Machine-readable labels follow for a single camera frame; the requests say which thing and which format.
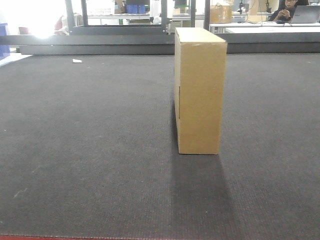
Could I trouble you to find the brown cardboard box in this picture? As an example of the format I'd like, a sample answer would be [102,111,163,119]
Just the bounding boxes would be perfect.
[209,4,232,24]
[174,27,228,155]

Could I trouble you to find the black conveyor belt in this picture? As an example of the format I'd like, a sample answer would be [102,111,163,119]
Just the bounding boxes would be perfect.
[0,53,320,240]

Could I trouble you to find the wrapped brown cardboard box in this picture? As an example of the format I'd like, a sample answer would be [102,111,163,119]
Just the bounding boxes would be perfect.
[209,4,232,24]

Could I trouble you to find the white paper scrap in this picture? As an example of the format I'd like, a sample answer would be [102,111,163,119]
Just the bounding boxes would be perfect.
[72,58,83,63]

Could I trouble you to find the blue plastic crates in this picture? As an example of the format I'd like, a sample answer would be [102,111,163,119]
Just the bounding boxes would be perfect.
[125,4,146,14]

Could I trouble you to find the seated person in black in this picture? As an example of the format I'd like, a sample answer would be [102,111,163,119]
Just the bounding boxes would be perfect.
[268,0,297,22]

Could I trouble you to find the blue storage bin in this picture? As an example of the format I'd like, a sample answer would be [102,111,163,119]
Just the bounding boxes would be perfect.
[0,22,11,60]

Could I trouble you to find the white work table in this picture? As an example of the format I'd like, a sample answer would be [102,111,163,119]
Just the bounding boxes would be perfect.
[209,21,320,34]

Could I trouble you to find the grey laptop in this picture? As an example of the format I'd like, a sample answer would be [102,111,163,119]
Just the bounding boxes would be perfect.
[291,5,320,24]

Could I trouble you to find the black metal frame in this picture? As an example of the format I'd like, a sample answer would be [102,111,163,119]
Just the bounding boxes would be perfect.
[0,0,320,55]

